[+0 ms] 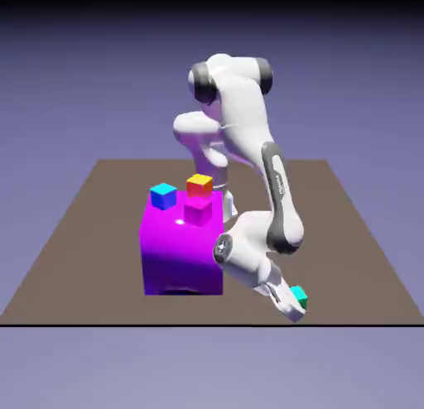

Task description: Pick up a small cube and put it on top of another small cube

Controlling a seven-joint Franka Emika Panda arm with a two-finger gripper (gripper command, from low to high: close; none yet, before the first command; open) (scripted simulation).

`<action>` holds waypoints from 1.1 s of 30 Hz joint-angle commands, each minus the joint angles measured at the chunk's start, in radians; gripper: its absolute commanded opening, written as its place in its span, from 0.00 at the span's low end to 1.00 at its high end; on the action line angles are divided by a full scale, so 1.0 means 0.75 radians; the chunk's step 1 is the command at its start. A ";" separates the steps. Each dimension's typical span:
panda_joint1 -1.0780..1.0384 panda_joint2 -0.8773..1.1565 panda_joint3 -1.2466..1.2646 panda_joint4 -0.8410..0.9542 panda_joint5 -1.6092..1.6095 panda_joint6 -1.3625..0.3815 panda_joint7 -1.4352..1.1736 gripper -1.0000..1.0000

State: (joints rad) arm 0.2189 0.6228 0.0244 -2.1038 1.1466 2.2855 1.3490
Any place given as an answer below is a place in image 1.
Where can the small orange cube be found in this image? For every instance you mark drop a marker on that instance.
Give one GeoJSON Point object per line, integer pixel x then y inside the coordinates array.
{"type": "Point", "coordinates": [198, 185]}

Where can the large magenta box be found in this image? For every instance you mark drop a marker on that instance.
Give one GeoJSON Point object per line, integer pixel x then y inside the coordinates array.
{"type": "Point", "coordinates": [180, 250]}

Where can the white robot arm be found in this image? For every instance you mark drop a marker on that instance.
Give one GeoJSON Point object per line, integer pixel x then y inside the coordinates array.
{"type": "Point", "coordinates": [245, 117]}

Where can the small blue cube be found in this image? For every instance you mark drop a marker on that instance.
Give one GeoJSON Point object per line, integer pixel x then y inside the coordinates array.
{"type": "Point", "coordinates": [163, 197]}

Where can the small teal cube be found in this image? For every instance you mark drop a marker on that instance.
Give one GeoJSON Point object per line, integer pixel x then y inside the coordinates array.
{"type": "Point", "coordinates": [299, 295]}

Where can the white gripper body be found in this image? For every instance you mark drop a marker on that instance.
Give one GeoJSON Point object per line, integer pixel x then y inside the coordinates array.
{"type": "Point", "coordinates": [287, 301]}

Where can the small pink cube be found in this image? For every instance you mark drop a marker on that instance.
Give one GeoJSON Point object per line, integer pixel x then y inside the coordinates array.
{"type": "Point", "coordinates": [197, 213]}

